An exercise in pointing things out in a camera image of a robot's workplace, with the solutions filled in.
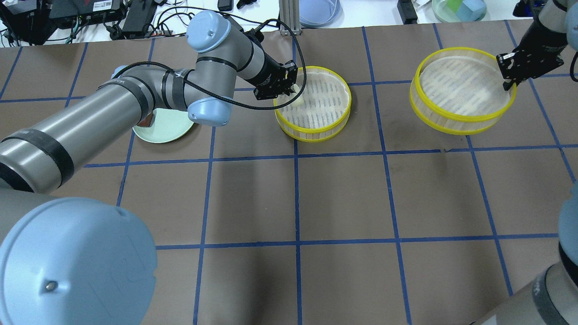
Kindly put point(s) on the brown bun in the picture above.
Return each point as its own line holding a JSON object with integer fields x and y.
{"x": 147, "y": 121}

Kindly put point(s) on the white bun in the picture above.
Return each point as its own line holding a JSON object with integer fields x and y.
{"x": 294, "y": 98}

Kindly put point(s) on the light green plate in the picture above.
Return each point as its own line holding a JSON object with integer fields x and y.
{"x": 166, "y": 126}

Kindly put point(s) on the aluminium frame post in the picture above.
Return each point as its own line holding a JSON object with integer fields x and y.
{"x": 289, "y": 14}

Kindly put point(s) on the black power adapter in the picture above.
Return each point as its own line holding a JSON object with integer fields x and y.
{"x": 138, "y": 19}

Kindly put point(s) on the yellow steamer basket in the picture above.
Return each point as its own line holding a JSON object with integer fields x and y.
{"x": 323, "y": 109}
{"x": 459, "y": 91}

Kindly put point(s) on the blue plate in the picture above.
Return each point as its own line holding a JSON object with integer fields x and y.
{"x": 317, "y": 13}

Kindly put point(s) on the green bowl with sponges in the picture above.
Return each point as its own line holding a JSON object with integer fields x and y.
{"x": 450, "y": 11}

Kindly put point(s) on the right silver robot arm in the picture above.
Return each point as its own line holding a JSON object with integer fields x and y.
{"x": 551, "y": 298}

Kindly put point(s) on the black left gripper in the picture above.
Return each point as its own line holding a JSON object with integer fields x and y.
{"x": 269, "y": 71}

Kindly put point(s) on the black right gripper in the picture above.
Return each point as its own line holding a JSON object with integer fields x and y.
{"x": 538, "y": 45}

